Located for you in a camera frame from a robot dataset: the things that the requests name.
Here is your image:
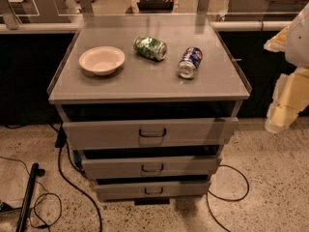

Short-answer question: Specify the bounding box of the grey bottom drawer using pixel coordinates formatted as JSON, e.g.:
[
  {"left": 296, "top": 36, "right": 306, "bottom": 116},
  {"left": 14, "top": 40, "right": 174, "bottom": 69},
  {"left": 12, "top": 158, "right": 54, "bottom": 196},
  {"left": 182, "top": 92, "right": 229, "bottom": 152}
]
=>
[{"left": 95, "top": 180, "right": 210, "bottom": 201}]

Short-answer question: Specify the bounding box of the grey top drawer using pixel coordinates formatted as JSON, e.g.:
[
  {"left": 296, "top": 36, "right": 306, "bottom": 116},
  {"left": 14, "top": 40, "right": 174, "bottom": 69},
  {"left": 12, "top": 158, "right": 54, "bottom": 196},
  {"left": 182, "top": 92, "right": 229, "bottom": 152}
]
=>
[{"left": 64, "top": 117, "right": 238, "bottom": 150}]

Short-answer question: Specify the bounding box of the white bowl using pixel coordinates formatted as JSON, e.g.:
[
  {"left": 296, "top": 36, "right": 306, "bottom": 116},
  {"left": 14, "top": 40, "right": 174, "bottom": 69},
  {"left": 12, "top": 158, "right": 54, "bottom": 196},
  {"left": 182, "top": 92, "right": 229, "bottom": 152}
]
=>
[{"left": 78, "top": 46, "right": 126, "bottom": 76}]

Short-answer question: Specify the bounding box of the green soda can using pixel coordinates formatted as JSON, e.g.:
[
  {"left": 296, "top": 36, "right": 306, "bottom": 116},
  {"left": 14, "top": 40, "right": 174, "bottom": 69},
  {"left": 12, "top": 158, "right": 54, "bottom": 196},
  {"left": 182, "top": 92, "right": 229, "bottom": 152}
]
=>
[{"left": 133, "top": 36, "right": 167, "bottom": 61}]

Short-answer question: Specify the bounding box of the thin black looped cable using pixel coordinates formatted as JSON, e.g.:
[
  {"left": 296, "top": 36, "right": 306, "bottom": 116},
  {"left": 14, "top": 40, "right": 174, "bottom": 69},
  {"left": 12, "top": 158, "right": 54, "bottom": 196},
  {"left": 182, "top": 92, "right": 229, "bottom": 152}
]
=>
[{"left": 0, "top": 156, "right": 63, "bottom": 230}]

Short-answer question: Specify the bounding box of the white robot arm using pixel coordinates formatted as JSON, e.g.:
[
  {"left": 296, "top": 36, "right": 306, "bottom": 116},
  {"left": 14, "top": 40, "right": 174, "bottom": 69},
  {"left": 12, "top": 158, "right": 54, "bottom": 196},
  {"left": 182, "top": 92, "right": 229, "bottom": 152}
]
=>
[{"left": 264, "top": 4, "right": 309, "bottom": 133}]

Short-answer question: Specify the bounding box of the grey drawer cabinet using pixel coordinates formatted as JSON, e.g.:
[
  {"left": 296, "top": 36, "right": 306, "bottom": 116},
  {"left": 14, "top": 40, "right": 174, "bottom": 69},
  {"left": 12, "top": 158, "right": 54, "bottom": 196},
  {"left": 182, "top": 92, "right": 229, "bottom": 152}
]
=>
[{"left": 46, "top": 14, "right": 253, "bottom": 207}]

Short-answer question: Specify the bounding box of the black floor cable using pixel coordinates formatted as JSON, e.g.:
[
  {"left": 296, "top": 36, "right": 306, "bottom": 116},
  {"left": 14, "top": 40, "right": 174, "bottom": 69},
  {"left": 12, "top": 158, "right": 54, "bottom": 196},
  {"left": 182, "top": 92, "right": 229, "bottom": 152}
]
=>
[
  {"left": 48, "top": 123, "right": 103, "bottom": 232},
  {"left": 206, "top": 163, "right": 251, "bottom": 232}
]

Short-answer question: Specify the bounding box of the grey drawer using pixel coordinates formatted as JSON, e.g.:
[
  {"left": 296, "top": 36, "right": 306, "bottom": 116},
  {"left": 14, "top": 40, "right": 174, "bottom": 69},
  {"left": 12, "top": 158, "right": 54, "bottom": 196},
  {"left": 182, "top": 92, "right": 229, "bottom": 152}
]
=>
[
  {"left": 64, "top": 117, "right": 238, "bottom": 150},
  {"left": 82, "top": 156, "right": 221, "bottom": 180},
  {"left": 95, "top": 180, "right": 210, "bottom": 201}
]

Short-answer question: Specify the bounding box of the black pole on floor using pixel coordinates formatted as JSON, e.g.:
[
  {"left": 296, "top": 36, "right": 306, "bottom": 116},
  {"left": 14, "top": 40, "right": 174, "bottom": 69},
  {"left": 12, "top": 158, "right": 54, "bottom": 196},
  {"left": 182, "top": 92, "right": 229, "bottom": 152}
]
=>
[{"left": 15, "top": 162, "right": 40, "bottom": 232}]

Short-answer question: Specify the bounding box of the black floor cable left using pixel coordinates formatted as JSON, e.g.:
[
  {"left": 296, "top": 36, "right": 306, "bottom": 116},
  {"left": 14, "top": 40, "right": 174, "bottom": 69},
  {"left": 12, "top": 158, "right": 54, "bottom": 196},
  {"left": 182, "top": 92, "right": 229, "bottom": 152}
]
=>
[{"left": 48, "top": 123, "right": 103, "bottom": 232}]

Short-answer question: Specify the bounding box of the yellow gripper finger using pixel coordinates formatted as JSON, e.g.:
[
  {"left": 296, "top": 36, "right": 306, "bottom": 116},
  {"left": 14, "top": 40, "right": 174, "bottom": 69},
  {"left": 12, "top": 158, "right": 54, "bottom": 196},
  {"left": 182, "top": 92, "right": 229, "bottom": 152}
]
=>
[
  {"left": 264, "top": 26, "right": 290, "bottom": 52},
  {"left": 265, "top": 68, "right": 309, "bottom": 133}
]

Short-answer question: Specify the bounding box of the black floor cable right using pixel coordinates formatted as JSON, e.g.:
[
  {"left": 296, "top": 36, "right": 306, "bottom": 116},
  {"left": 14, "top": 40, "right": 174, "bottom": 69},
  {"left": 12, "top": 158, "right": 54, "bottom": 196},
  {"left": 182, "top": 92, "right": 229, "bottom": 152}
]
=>
[{"left": 206, "top": 163, "right": 251, "bottom": 232}]

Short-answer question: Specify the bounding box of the black device in background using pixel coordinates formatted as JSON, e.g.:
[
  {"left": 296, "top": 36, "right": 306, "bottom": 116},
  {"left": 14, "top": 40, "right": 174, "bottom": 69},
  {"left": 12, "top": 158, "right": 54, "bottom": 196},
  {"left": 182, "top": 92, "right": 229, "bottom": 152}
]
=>
[{"left": 137, "top": 0, "right": 174, "bottom": 11}]

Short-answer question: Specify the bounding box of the grey middle drawer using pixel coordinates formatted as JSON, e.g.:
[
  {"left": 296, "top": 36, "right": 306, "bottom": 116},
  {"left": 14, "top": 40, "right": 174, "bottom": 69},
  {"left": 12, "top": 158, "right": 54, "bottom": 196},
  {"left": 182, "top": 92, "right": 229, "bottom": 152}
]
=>
[{"left": 82, "top": 156, "right": 221, "bottom": 180}]

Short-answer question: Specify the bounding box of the blue pepsi can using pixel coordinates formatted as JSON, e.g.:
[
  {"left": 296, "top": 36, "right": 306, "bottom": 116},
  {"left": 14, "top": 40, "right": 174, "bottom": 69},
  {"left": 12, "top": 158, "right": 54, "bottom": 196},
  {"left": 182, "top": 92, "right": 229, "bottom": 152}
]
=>
[{"left": 178, "top": 46, "right": 203, "bottom": 79}]

